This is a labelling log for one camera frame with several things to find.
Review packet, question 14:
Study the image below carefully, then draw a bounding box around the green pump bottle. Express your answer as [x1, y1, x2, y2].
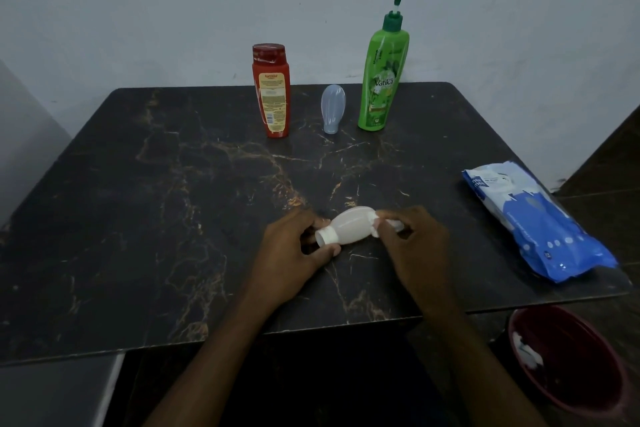
[357, 0, 410, 132]

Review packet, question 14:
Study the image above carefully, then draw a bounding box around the white crumpled tissue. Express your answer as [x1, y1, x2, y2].
[512, 332, 545, 371]

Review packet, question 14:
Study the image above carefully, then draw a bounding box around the red shampoo bottle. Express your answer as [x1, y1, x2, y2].
[252, 43, 291, 138]

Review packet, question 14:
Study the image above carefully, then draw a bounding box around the dark red waste bin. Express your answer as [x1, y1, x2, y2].
[507, 306, 630, 417]

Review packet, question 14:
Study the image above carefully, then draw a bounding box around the person's left forearm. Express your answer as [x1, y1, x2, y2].
[144, 287, 281, 427]

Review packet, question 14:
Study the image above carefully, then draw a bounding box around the person's left hand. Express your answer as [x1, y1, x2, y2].
[248, 208, 342, 313]

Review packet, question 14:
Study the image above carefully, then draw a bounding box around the person's right forearm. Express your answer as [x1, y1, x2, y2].
[417, 292, 548, 427]

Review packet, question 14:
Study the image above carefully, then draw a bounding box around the person's right hand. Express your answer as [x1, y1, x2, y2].
[372, 206, 455, 313]

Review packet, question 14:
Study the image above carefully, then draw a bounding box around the translucent blue squeeze bottle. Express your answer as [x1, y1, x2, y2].
[321, 84, 347, 135]

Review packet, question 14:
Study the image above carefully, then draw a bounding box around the blue white wipes packet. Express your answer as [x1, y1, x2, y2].
[462, 161, 619, 284]

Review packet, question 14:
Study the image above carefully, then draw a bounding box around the small white squeeze bottle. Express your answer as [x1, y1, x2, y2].
[315, 206, 405, 247]

